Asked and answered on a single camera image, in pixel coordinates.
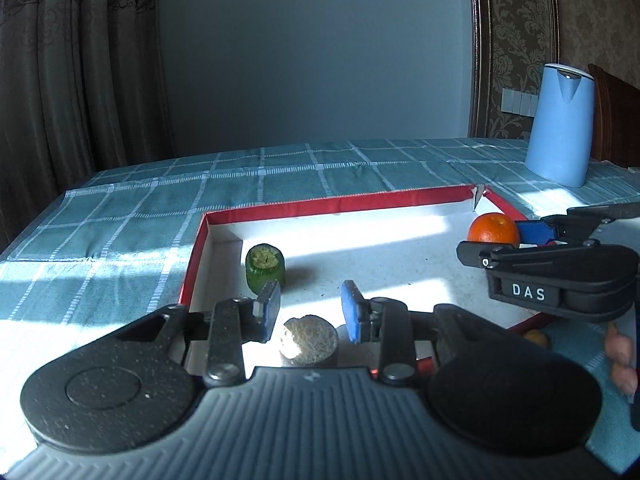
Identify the person's right hand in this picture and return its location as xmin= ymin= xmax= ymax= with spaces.
xmin=604 ymin=324 xmax=640 ymax=397

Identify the white wall switch panel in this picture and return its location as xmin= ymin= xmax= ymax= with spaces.
xmin=501 ymin=88 xmax=539 ymax=116

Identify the dark wooden wall frame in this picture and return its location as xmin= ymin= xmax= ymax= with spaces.
xmin=467 ymin=0 xmax=562 ymax=139

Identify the light blue kettle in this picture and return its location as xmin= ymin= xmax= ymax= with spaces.
xmin=524 ymin=63 xmax=597 ymax=189

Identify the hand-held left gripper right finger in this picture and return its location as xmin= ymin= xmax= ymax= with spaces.
xmin=341 ymin=280 xmax=466 ymax=385

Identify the green cucumber piece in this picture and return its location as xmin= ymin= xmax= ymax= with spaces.
xmin=245 ymin=243 xmax=286 ymax=295

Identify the brown patterned curtain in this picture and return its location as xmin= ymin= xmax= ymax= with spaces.
xmin=0 ymin=0 xmax=175 ymax=256

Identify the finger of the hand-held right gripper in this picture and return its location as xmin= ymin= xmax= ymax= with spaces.
xmin=456 ymin=239 xmax=601 ymax=271
xmin=515 ymin=202 xmax=640 ymax=248

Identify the red cardboard tray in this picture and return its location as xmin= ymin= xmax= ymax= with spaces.
xmin=179 ymin=185 xmax=552 ymax=378

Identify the orange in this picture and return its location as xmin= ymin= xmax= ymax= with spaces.
xmin=468 ymin=213 xmax=521 ymax=249

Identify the brown wooden chair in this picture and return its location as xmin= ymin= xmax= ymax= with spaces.
xmin=587 ymin=63 xmax=640 ymax=171

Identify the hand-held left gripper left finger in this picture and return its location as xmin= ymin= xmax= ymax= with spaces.
xmin=116 ymin=281 xmax=282 ymax=389

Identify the thick round eggplant chunk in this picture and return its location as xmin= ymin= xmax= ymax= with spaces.
xmin=279 ymin=314 xmax=340 ymax=368

